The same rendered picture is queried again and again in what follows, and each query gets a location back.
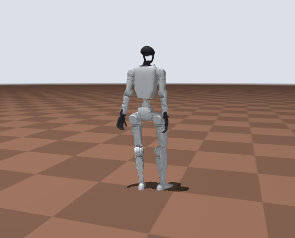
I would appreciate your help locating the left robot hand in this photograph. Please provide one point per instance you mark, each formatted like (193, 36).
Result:
(121, 121)

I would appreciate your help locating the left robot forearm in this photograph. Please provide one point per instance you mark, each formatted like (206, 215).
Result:
(125, 104)

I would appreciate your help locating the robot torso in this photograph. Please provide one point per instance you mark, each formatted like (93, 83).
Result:
(145, 87)

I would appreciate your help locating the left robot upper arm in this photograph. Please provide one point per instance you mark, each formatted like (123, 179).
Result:
(129, 83)

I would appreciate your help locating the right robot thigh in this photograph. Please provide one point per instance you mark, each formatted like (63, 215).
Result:
(159, 121)

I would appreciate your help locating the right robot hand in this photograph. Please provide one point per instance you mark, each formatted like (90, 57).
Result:
(166, 121)

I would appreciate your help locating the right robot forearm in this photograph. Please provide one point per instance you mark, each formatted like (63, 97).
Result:
(164, 105)

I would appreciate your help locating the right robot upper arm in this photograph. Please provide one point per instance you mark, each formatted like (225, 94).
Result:
(161, 81)

